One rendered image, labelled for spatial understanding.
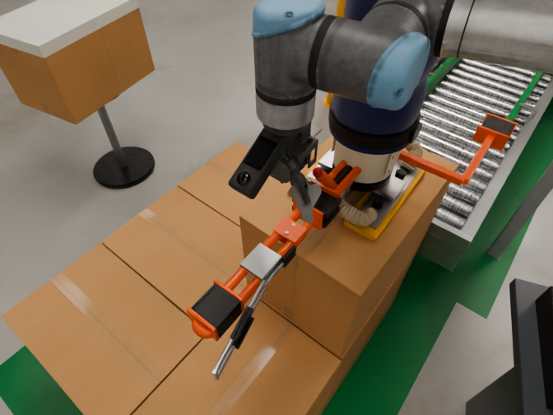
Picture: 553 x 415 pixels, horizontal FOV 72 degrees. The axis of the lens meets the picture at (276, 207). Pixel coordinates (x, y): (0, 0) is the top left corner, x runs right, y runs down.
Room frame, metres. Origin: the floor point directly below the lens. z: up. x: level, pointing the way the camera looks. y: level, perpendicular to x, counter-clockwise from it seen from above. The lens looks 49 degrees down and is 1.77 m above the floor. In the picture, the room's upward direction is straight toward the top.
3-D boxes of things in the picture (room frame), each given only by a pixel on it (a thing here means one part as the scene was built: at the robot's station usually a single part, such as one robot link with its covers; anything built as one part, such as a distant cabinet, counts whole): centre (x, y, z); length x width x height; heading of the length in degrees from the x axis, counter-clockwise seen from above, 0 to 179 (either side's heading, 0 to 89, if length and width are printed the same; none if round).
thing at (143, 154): (1.91, 1.02, 0.31); 0.40 x 0.40 x 0.62
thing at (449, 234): (1.08, -0.46, 0.58); 0.70 x 0.03 x 0.06; 52
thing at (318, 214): (0.62, -0.10, 1.07); 0.10 x 0.08 x 0.06; 53
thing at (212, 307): (0.35, 0.12, 1.07); 0.08 x 0.07 x 0.05; 143
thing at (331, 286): (0.80, -0.24, 0.74); 0.60 x 0.40 x 0.40; 141
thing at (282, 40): (0.50, -0.02, 1.52); 0.10 x 0.09 x 0.12; 61
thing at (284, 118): (0.50, -0.01, 1.44); 0.10 x 0.09 x 0.05; 52
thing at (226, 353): (0.35, 0.03, 1.07); 0.31 x 0.03 x 0.05; 155
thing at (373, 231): (0.76, -0.32, 0.97); 0.34 x 0.10 x 0.05; 143
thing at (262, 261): (0.45, 0.03, 1.07); 0.07 x 0.07 x 0.04; 53
